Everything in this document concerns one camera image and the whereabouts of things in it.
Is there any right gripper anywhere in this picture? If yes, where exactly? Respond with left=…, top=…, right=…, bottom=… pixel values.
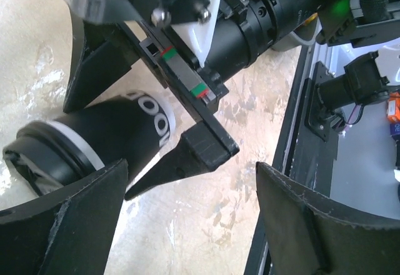
left=137, top=0, right=316, bottom=112

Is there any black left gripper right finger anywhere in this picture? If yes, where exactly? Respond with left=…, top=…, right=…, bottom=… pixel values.
left=256, top=162, right=399, bottom=274

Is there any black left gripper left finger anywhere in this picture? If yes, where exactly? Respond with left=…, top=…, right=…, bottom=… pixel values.
left=1, top=159, right=128, bottom=274

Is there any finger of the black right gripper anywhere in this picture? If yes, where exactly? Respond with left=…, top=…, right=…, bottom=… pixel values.
left=62, top=17, right=141, bottom=113
left=124, top=121, right=239, bottom=201

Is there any black paper coffee cup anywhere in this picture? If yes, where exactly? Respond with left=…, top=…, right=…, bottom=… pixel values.
left=48, top=91, right=176, bottom=182

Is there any black plastic cup lid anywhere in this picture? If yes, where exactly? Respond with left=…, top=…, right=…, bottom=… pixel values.
left=2, top=121, right=105, bottom=196

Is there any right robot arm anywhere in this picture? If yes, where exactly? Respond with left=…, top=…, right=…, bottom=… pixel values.
left=63, top=0, right=399, bottom=199

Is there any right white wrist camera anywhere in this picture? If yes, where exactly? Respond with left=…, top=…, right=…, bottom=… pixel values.
left=64, top=0, right=221, bottom=66

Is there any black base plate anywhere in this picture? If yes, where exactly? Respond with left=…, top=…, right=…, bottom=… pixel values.
left=243, top=46, right=344, bottom=275

